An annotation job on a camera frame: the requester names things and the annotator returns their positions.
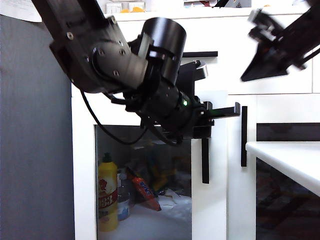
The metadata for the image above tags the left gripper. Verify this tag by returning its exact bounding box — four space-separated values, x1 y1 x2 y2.
186 98 242 140

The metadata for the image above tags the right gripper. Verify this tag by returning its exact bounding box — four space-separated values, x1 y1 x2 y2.
240 0 320 83

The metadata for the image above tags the black vertical door handle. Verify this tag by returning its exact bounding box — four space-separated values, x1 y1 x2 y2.
201 137 210 185
241 105 248 168

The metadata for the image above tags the white glass cabinet door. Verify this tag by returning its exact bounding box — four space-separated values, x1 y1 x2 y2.
71 83 229 240
226 94 320 240

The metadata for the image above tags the white cabinet body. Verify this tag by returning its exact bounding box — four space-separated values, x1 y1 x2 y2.
71 7 320 240

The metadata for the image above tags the wide white drawer front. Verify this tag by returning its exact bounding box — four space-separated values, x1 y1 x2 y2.
72 13 313 98

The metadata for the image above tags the white table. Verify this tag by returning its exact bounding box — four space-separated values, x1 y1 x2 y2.
245 141 320 197

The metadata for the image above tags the white plastic bag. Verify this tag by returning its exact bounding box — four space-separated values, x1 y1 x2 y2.
158 188 193 226

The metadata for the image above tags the white blue printed box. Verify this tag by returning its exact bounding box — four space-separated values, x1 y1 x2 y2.
184 0 217 8

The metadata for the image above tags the orange snack packet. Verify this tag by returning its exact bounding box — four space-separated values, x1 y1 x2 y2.
126 167 162 212

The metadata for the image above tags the clear pump bottle blue label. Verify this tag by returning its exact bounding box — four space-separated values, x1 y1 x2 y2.
117 171 131 222

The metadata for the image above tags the white paper roll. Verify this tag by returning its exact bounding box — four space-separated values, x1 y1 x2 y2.
145 0 185 12

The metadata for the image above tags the yellow detergent bottle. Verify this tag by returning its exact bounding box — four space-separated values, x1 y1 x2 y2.
97 152 119 232

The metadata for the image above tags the white paper sheet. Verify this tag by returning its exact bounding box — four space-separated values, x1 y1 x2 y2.
0 0 43 23

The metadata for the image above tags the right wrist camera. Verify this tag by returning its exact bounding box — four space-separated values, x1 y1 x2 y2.
248 8 282 42

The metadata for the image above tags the black horizontal drawer handle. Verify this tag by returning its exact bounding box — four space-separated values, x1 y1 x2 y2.
183 51 219 59

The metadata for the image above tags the white wall switch panel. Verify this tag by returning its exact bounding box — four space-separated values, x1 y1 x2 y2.
106 2 123 15
128 1 146 11

